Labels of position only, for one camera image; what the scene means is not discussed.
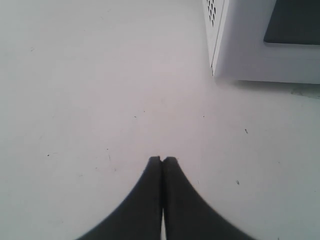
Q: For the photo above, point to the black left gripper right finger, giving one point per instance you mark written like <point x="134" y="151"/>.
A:
<point x="187" y="216"/>

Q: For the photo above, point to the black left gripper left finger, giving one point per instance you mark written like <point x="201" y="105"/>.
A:
<point x="139" y="216"/>

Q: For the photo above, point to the white microwave door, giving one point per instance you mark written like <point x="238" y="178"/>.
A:
<point x="269" y="41"/>

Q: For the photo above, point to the white microwave oven body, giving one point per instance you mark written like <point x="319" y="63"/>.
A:
<point x="213" y="11"/>

